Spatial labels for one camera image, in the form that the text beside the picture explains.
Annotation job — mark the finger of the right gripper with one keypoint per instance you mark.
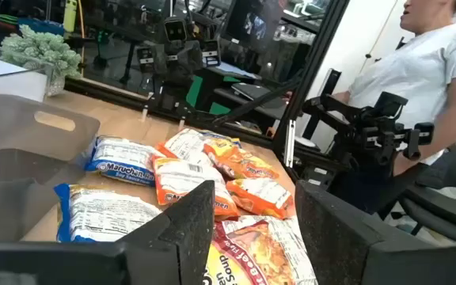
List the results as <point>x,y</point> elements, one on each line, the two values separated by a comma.
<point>190,59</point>
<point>164,61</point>

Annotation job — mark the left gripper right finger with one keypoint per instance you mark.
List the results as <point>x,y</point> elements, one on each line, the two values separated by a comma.
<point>370,261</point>

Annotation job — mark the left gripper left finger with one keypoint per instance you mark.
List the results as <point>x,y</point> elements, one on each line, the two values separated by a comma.
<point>93,265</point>

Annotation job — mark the orange Maruchan ramen pack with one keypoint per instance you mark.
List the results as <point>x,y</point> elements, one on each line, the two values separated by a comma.
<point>188,146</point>
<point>188,178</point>
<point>244,162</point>
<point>259,196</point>

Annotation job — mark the red Maruchan ramen pack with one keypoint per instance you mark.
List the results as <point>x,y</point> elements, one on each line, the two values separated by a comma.
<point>259,253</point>

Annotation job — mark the green panel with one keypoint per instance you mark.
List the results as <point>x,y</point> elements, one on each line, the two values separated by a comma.
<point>194,93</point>

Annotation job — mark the gray laptop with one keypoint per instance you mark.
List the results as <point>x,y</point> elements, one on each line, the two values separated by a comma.
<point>251,91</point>

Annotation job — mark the black monitor screen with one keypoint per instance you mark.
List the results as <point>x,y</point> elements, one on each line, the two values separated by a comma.
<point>251,23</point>

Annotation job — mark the yellow-green bottle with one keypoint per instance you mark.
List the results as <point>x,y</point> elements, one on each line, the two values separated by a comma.
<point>69,16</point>

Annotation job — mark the fuzzy green artificial plant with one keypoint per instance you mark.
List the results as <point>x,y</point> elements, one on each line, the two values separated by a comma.
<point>42,49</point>

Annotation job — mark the black office chair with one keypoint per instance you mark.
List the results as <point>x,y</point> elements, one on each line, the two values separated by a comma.
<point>449,170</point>

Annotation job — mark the orange snack packet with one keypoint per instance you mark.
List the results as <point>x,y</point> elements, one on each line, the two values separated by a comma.
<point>22,158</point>

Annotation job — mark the clear plastic bin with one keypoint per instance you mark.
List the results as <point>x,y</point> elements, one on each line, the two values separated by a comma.
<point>10,85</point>

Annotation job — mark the person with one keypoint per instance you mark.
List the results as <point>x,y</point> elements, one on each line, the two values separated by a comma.
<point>422,67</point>

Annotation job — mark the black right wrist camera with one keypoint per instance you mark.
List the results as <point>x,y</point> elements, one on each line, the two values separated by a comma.
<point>175,29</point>

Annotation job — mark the black aluminium rig frame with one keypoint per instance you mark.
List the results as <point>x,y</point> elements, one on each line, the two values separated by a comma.
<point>311,75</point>

